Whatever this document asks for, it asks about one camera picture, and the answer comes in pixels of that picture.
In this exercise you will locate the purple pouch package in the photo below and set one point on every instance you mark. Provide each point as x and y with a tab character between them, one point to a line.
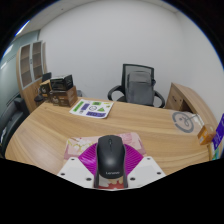
219	133

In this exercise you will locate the black mesh office chair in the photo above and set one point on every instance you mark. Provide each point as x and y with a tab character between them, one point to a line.
138	67

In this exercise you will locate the wooden shelf unit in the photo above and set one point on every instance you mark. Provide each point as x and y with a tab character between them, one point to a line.
28	70

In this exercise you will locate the dark brown cardboard box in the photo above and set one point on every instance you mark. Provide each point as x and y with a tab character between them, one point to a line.
65	97

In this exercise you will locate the white green purple leaflet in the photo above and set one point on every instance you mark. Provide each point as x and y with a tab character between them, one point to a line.
91	108

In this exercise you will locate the black sofa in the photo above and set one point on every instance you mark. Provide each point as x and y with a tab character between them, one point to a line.
11	123

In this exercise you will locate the small brown cardboard box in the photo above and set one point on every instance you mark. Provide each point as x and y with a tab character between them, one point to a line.
45	88

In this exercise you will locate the grey backpack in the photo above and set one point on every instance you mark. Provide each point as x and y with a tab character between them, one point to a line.
140	88

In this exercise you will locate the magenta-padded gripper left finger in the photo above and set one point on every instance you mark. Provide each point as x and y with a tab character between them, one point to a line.
78	166

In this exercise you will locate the small black visitor chair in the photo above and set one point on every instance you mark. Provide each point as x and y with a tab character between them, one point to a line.
46	76

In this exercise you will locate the black cardboard box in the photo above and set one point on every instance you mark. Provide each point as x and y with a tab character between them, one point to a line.
61	82

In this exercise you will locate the dog print mouse pad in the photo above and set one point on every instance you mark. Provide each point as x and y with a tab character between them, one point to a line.
76	144

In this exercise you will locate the wooden side desk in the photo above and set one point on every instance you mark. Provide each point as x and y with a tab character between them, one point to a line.
186	96

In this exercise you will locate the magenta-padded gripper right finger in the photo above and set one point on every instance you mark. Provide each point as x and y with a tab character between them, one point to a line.
143	166

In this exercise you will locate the black computer mouse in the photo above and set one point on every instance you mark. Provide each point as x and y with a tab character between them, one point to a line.
110	156

